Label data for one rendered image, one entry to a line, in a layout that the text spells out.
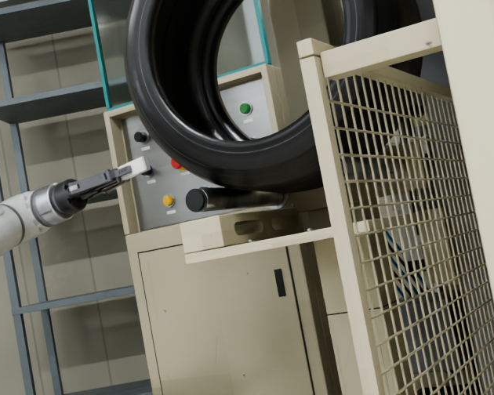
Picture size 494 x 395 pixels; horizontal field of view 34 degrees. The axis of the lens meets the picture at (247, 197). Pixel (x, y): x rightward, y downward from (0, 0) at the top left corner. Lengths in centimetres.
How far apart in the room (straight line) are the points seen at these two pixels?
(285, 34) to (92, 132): 314
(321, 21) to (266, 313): 81
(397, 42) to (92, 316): 414
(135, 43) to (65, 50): 344
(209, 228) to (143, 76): 32
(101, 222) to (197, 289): 259
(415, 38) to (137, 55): 83
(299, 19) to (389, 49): 100
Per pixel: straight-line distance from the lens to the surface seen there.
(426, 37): 85
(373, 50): 87
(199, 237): 152
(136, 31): 161
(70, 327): 491
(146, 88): 157
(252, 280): 221
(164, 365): 240
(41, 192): 186
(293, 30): 186
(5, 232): 180
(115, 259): 483
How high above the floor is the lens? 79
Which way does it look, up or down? 4 degrees up
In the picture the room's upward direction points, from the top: 10 degrees counter-clockwise
